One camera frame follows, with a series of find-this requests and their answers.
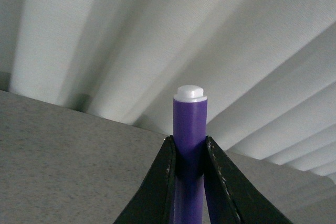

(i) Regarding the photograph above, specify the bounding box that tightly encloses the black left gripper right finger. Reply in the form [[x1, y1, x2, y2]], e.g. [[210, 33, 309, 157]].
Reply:
[[204, 136, 291, 223]]

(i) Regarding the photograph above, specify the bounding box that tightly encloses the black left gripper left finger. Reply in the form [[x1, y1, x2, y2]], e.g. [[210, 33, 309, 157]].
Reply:
[[115, 136, 176, 224]]

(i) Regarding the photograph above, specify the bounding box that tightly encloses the purple marker pen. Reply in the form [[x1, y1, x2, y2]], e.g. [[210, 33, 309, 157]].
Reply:
[[171, 85, 207, 223]]

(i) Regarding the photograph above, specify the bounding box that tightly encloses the white pleated curtain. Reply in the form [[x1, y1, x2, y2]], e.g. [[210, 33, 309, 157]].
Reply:
[[1, 0, 335, 179]]

